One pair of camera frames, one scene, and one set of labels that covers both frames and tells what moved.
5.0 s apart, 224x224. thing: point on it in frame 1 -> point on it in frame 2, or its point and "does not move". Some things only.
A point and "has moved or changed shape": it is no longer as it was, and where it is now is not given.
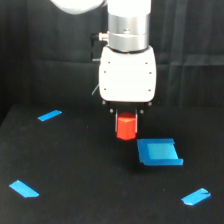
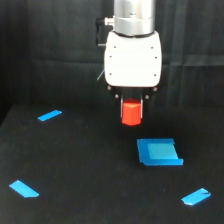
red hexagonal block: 126,126 has moved or changed shape
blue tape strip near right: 196,196 does not move
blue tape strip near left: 23,189 does not move
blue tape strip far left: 49,115 does not move
